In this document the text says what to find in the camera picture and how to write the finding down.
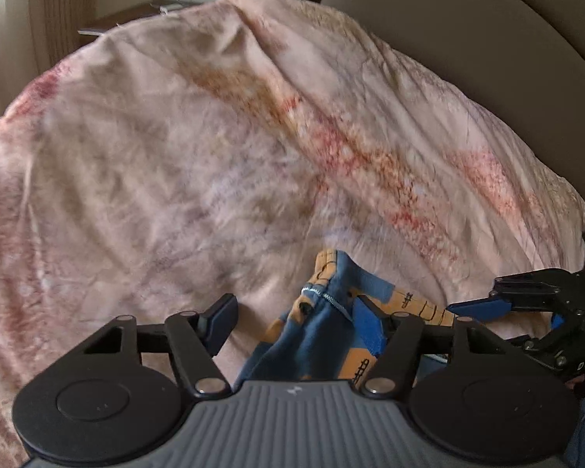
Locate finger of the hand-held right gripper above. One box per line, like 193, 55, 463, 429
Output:
446, 268, 569, 323
514, 313, 577, 369

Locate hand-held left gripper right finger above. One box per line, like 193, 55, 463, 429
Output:
353, 296, 525, 398

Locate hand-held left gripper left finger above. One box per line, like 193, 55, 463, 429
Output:
80, 294, 238, 397

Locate blue orange printed pants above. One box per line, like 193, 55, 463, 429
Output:
234, 248, 456, 383

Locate pink floral blanket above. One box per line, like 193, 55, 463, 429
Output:
0, 0, 585, 468

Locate beige padded headboard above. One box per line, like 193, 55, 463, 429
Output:
282, 0, 585, 218

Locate dark wooden nightstand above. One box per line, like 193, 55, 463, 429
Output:
77, 0, 202, 38

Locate beige curtain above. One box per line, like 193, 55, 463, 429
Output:
0, 0, 99, 125

